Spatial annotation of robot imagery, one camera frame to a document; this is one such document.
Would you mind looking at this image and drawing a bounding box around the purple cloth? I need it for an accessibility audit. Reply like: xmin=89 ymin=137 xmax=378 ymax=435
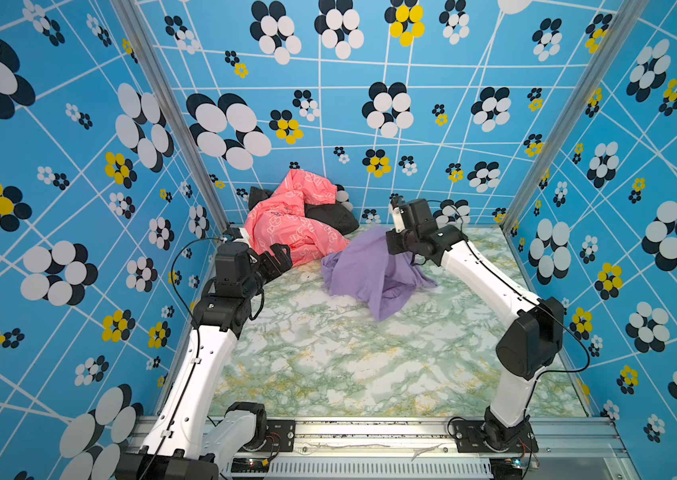
xmin=322 ymin=227 xmax=437 ymax=321

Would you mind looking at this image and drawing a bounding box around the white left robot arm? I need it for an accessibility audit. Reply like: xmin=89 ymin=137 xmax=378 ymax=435
xmin=114 ymin=240 xmax=294 ymax=479

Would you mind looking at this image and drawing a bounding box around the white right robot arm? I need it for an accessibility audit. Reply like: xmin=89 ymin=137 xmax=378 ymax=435
xmin=386 ymin=196 xmax=564 ymax=452

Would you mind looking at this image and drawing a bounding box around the dark grey cloth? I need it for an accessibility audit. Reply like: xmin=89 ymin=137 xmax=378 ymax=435
xmin=248 ymin=186 xmax=359 ymax=235

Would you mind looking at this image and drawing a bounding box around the pink printed jacket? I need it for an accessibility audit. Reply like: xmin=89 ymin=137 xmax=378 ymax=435
xmin=244 ymin=170 xmax=348 ymax=266

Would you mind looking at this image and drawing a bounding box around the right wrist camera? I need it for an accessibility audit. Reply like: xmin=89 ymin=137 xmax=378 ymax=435
xmin=391 ymin=202 xmax=405 ymax=233

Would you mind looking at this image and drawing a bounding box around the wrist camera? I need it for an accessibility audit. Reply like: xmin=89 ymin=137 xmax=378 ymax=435
xmin=391 ymin=202 xmax=405 ymax=233
xmin=220 ymin=225 xmax=250 ymax=245

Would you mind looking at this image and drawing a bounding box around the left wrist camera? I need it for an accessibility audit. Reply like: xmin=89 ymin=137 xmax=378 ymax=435
xmin=220 ymin=225 xmax=250 ymax=245

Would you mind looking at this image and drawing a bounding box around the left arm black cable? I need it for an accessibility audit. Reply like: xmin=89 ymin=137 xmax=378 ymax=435
xmin=133 ymin=237 xmax=226 ymax=480

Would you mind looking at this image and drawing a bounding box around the front aluminium mounting rail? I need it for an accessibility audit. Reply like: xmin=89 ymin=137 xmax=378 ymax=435
xmin=114 ymin=410 xmax=638 ymax=479

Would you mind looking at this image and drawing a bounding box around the left aluminium corner post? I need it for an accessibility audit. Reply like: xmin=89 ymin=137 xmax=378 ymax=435
xmin=112 ymin=0 xmax=230 ymax=230

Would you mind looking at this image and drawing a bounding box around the aluminium corner post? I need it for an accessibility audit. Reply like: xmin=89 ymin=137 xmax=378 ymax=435
xmin=501 ymin=0 xmax=649 ymax=237
xmin=112 ymin=0 xmax=230 ymax=230

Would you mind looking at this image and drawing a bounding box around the right aluminium corner post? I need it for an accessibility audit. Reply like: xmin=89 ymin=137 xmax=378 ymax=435
xmin=501 ymin=0 xmax=649 ymax=237

